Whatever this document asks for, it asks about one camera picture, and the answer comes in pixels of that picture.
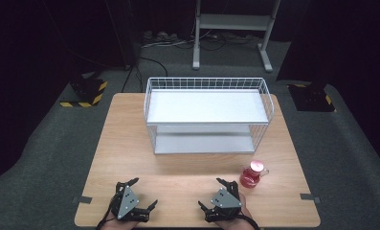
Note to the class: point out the red bottle with red cap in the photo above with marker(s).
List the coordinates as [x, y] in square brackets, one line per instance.
[250, 177]

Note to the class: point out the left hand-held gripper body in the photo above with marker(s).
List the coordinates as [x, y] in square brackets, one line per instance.
[128, 201]

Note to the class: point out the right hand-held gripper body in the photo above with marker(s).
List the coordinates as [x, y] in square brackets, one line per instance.
[225, 200]

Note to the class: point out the power strip with plugs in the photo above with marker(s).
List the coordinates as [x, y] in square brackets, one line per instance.
[159, 36]

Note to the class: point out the person's left hand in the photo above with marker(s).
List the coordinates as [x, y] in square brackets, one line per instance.
[119, 225]

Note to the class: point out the person's right hand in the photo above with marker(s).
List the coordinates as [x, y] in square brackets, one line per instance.
[241, 223]

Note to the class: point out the grey tape strip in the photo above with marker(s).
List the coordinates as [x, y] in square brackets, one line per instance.
[309, 197]
[82, 200]

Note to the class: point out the black yellow striped block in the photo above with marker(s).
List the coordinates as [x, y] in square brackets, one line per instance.
[312, 99]
[87, 91]

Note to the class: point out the grey metal stand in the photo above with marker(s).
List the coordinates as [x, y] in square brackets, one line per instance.
[234, 22]

